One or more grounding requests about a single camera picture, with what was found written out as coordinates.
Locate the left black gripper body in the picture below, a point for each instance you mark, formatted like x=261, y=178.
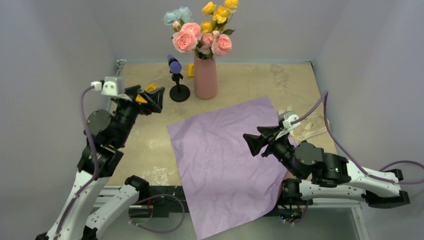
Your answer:
x=127, y=111

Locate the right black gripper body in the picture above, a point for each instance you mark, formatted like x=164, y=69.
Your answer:
x=279, y=147

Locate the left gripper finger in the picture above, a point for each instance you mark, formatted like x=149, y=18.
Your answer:
x=157, y=105
x=132, y=91

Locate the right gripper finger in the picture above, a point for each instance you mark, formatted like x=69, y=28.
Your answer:
x=271, y=131
x=256, y=143

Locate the cream printed ribbon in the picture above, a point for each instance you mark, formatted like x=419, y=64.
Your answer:
x=312, y=126

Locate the pink and purple wrapping paper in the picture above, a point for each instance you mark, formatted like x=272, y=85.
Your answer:
x=224, y=185

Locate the pink double rose stem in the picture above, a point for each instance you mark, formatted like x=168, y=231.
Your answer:
x=187, y=38

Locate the blue flower stem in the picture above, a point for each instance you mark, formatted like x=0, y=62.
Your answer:
x=182, y=13

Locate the yellow rose stem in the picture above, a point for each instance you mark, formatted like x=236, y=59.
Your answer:
x=220, y=17

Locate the pink single rose stem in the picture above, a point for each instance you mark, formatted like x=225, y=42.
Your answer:
x=213, y=44

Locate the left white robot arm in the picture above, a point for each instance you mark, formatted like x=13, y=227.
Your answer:
x=106, y=134

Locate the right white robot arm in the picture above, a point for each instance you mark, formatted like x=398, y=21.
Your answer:
x=322, y=175

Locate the yellow block behind vase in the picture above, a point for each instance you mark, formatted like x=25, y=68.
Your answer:
x=190, y=70

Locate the pink tall vase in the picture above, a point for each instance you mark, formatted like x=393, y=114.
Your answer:
x=205, y=77

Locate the yellow triangular block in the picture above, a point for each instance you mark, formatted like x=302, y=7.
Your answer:
x=144, y=96

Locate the black stand purple microphone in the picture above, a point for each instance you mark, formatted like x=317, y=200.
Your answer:
x=180, y=92

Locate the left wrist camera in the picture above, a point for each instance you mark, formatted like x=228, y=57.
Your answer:
x=113, y=87

